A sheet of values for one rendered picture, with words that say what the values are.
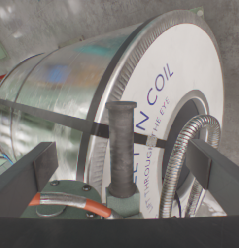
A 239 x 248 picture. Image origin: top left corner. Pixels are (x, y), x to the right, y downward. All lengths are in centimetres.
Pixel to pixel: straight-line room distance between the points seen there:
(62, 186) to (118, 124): 17
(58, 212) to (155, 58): 47
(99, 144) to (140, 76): 22
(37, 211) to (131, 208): 13
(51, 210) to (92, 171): 18
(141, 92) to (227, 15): 99
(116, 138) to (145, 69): 33
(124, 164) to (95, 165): 20
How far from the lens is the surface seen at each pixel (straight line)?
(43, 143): 17
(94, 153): 42
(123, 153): 23
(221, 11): 140
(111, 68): 46
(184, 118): 114
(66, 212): 28
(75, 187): 32
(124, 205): 28
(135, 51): 49
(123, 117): 22
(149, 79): 54
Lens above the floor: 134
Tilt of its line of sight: 31 degrees down
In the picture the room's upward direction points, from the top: 133 degrees counter-clockwise
